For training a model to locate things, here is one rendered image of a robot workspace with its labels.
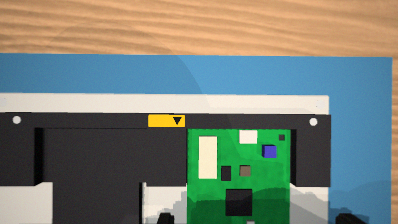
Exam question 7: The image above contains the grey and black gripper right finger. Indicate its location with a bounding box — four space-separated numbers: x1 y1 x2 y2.
335 213 367 224

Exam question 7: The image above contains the green circuit board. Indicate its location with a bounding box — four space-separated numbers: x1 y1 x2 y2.
187 129 290 224

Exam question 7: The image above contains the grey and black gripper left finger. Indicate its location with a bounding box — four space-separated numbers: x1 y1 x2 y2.
157 213 174 224

